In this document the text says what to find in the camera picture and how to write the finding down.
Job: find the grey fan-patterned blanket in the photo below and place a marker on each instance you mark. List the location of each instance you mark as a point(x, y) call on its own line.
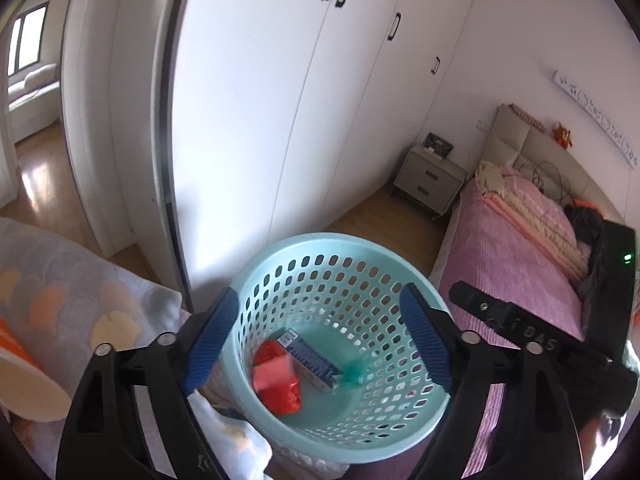
point(75, 270)

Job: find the beige padded headboard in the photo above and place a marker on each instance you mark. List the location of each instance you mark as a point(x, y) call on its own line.
point(510, 135)

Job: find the orange plush toy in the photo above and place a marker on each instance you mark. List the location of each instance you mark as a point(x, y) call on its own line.
point(563, 136)

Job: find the red cloth item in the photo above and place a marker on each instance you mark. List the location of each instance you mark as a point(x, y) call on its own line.
point(286, 401)

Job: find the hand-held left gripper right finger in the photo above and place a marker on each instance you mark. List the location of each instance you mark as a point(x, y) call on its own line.
point(425, 340)

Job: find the dark clothing pile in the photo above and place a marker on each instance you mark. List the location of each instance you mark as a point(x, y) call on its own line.
point(585, 220)

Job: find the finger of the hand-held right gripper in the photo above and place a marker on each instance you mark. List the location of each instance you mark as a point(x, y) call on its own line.
point(500, 310)

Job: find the patterned cloth strip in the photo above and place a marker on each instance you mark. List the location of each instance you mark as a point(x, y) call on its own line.
point(527, 117)

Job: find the quilted mat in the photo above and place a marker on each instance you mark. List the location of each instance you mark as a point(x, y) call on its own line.
point(300, 462)

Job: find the cream pillow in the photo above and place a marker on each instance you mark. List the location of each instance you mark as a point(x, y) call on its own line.
point(490, 175)

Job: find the folded pink quilt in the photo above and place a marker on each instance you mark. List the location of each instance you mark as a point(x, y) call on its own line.
point(540, 220)

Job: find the teal plastic bottle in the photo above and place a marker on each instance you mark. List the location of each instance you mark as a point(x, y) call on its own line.
point(355, 374)

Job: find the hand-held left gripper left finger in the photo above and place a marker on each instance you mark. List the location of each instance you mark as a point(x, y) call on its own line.
point(210, 340)

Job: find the light sofa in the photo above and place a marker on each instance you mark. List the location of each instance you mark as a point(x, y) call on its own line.
point(32, 95)

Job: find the white wardrobe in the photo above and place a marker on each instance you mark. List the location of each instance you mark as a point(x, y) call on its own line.
point(280, 110)

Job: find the dark picture frame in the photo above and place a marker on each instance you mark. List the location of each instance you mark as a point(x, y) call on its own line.
point(438, 144)

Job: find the beige nightstand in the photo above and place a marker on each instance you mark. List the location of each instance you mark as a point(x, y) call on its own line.
point(430, 180)

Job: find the pink bedspread bed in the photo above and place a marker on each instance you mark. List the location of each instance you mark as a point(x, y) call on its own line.
point(500, 260)

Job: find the white wall decor strip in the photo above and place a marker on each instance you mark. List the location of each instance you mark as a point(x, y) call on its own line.
point(595, 112)

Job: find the person's right hand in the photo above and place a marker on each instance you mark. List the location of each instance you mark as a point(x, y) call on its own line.
point(602, 432)

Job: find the blue and white carton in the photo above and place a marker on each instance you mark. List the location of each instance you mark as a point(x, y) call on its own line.
point(305, 360)

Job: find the dark framed window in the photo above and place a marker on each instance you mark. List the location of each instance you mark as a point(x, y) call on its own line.
point(29, 35)

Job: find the teal perforated plastic basket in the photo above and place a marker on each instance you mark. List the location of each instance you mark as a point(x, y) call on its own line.
point(345, 425)

